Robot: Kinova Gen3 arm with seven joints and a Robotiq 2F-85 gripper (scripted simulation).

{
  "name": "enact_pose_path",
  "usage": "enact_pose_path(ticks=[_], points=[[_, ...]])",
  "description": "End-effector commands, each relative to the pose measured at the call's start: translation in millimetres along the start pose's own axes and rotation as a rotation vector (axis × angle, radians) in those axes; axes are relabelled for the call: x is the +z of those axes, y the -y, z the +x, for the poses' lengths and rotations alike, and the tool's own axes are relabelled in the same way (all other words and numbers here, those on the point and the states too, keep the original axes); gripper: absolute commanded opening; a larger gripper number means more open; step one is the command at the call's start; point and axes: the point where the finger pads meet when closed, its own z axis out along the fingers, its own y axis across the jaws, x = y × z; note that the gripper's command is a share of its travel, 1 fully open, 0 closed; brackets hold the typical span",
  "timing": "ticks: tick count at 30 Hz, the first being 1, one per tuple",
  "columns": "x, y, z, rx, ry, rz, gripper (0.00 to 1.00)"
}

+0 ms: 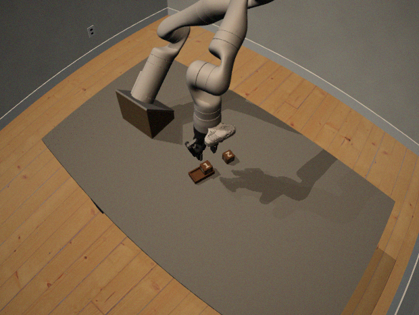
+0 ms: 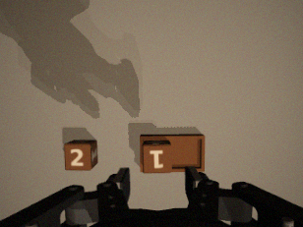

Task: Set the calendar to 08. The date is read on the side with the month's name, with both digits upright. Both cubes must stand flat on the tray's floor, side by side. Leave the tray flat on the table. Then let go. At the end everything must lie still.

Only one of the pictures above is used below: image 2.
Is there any brown rectangular tray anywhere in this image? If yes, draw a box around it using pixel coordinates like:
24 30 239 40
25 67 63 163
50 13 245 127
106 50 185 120
140 134 205 172

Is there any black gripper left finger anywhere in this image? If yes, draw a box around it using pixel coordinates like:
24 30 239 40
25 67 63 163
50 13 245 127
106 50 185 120
0 168 135 227

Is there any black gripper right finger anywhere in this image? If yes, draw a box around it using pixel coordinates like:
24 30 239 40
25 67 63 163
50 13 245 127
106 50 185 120
182 166 303 227

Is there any brown calendar cube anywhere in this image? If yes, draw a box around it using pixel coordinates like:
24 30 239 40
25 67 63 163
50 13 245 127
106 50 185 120
64 140 97 171
142 141 172 174

